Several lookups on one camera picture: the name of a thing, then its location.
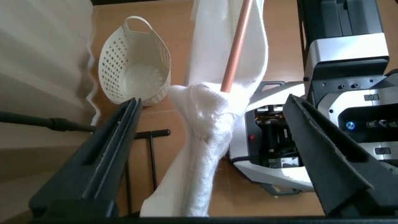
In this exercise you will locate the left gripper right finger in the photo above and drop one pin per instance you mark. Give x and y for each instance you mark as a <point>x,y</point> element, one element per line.
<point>339,186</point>

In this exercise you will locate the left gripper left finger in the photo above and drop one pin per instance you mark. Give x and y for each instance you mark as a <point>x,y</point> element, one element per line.
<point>77,186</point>

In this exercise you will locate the white printed garment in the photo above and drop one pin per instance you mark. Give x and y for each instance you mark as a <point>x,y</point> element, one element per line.
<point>205,124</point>

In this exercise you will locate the pink clothes hanger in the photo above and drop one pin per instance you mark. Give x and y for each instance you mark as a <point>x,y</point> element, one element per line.
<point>236,46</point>

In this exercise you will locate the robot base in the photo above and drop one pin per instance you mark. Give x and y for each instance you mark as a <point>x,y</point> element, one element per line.
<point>342,62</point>

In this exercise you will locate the black clothes rack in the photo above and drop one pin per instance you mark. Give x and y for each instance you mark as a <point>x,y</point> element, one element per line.
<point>62,124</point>

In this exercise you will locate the white laundry basket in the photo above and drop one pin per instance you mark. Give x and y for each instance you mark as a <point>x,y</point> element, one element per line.
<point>133,62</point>

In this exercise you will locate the white curtain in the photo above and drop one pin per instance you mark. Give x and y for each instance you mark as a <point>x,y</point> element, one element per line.
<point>40,77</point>

